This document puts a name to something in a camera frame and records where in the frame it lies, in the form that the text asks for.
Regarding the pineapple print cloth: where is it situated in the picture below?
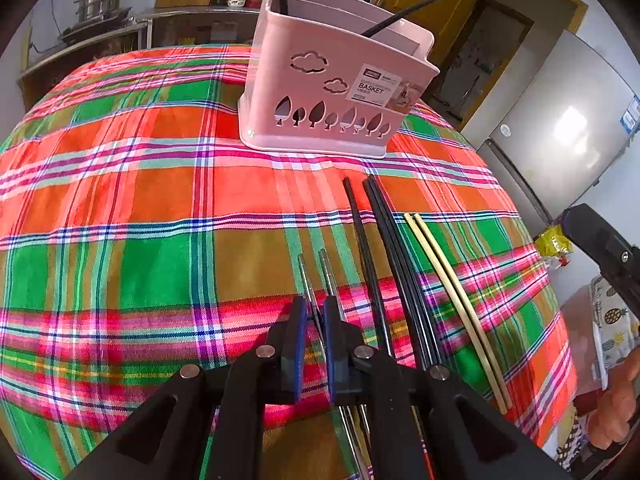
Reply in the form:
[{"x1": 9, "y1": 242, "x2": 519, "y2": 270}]
[{"x1": 590, "y1": 272, "x2": 640, "y2": 391}]

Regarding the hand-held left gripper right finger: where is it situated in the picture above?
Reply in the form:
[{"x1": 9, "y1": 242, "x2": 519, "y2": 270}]
[{"x1": 322, "y1": 296, "x2": 573, "y2": 480}]

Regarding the steel steamer pot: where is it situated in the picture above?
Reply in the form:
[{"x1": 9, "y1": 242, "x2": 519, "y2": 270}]
[{"x1": 74, "y1": 0, "x2": 133, "y2": 23}]

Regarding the steel kitchen counter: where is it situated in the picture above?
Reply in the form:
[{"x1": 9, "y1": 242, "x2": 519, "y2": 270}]
[{"x1": 20, "y1": 7, "x2": 261, "y2": 111}]

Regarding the silver refrigerator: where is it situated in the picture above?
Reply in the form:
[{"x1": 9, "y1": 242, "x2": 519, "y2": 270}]
[{"x1": 475, "y1": 30, "x2": 640, "y2": 233}]

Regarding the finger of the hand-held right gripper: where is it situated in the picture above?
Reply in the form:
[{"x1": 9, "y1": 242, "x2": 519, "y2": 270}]
[{"x1": 561, "y1": 203, "x2": 640, "y2": 321}]

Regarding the wooden chopstick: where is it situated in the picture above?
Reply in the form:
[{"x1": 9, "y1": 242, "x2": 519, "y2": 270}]
[
  {"x1": 404, "y1": 213, "x2": 506, "y2": 415},
  {"x1": 413, "y1": 213, "x2": 513, "y2": 409}
]

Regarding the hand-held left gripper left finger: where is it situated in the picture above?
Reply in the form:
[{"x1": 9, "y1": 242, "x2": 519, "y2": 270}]
[{"x1": 65, "y1": 296, "x2": 308, "y2": 480}]

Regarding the yellow plastic bag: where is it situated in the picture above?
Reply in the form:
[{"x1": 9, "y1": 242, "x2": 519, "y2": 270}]
[{"x1": 534, "y1": 224, "x2": 574, "y2": 267}]

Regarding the plaid tablecloth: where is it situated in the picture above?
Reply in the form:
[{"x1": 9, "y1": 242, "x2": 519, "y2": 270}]
[{"x1": 0, "y1": 42, "x2": 578, "y2": 480}]

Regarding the pink plastic utensil basket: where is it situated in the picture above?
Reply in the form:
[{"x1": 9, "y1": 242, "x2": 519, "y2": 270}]
[{"x1": 237, "y1": 0, "x2": 441, "y2": 161}]

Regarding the dark wok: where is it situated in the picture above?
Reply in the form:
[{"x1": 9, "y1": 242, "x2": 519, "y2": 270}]
[{"x1": 59, "y1": 7, "x2": 137, "y2": 43}]

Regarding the person's right forearm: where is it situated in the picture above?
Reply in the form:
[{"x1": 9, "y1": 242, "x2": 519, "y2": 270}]
[{"x1": 587, "y1": 355, "x2": 640, "y2": 453}]

